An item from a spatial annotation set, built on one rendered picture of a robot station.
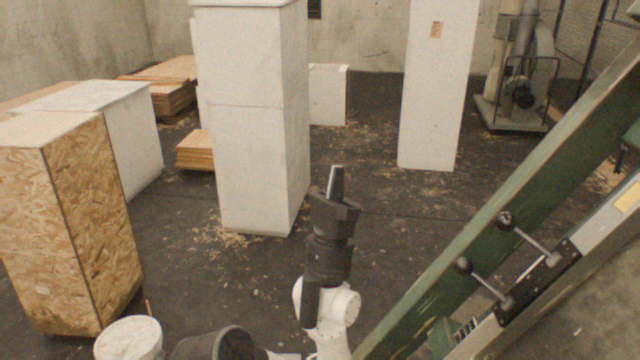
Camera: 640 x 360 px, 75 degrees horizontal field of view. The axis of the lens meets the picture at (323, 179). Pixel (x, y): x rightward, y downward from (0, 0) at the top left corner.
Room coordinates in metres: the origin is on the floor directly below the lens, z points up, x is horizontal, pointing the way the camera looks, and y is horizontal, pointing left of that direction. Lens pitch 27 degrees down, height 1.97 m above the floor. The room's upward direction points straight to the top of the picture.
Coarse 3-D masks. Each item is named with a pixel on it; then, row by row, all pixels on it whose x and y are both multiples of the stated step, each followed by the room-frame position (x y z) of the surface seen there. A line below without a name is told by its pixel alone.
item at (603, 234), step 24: (624, 192) 0.60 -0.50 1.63; (600, 216) 0.60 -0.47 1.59; (624, 216) 0.57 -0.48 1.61; (576, 240) 0.60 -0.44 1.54; (600, 240) 0.56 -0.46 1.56; (624, 240) 0.56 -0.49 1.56; (576, 264) 0.56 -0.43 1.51; (600, 264) 0.56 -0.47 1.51; (552, 288) 0.56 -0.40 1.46; (528, 312) 0.56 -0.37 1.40; (480, 336) 0.59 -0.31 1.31; (504, 336) 0.56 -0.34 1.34
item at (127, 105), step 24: (48, 96) 3.48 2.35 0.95; (72, 96) 3.48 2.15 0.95; (96, 96) 3.48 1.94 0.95; (120, 96) 3.48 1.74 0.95; (144, 96) 3.85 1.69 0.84; (120, 120) 3.44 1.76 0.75; (144, 120) 3.77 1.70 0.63; (120, 144) 3.36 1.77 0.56; (144, 144) 3.69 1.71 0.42; (120, 168) 3.29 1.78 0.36; (144, 168) 3.62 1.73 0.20
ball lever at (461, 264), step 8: (456, 264) 0.64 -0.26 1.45; (464, 264) 0.63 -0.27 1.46; (472, 264) 0.63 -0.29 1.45; (456, 272) 0.63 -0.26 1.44; (464, 272) 0.62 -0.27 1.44; (472, 272) 0.63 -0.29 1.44; (480, 280) 0.62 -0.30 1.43; (488, 288) 0.61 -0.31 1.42; (496, 296) 0.60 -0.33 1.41; (504, 296) 0.60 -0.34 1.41; (512, 296) 0.60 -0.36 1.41; (504, 304) 0.59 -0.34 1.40; (512, 304) 0.58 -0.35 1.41
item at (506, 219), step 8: (496, 216) 0.64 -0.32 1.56; (504, 216) 0.63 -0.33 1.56; (512, 216) 0.63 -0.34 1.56; (496, 224) 0.64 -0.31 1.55; (504, 224) 0.62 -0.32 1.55; (512, 224) 0.62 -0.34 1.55; (520, 232) 0.62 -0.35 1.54; (528, 240) 0.61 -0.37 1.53; (536, 248) 0.60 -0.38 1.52; (552, 256) 0.59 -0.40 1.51; (560, 256) 0.58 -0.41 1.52; (552, 264) 0.58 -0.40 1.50
